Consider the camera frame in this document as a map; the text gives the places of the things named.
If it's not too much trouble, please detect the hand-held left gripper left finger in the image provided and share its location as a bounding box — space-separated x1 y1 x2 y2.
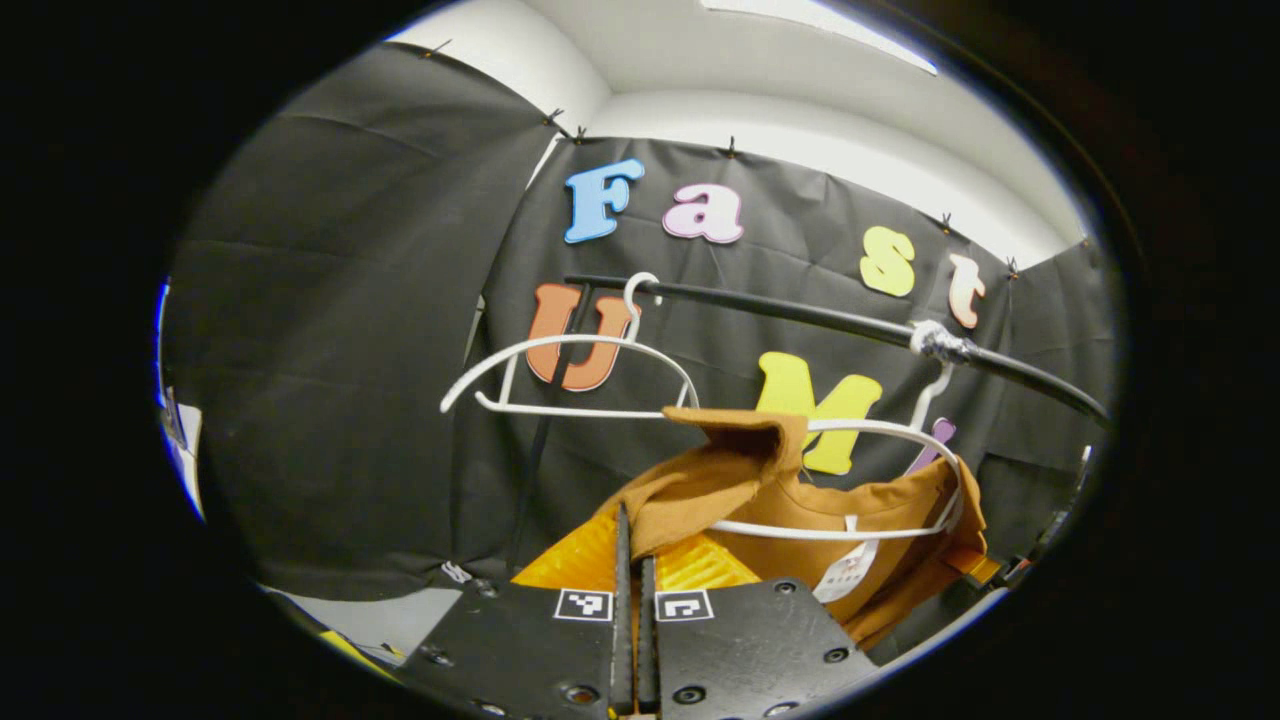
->
318 503 635 720

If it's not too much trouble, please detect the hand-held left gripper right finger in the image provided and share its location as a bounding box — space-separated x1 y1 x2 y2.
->
638 532 883 719

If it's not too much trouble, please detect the brown jacket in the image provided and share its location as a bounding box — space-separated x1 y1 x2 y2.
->
598 405 1001 651

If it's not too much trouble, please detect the white hanger with taped hook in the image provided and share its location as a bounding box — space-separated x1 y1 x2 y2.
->
708 320 969 543

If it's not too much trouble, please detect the white plastic hanger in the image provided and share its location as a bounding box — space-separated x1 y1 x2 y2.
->
439 271 701 420

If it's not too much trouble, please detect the black backdrop cloth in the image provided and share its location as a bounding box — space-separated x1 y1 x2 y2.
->
160 42 1119 601

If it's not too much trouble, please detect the black clothes rail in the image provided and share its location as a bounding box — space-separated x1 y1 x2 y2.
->
563 272 1113 429

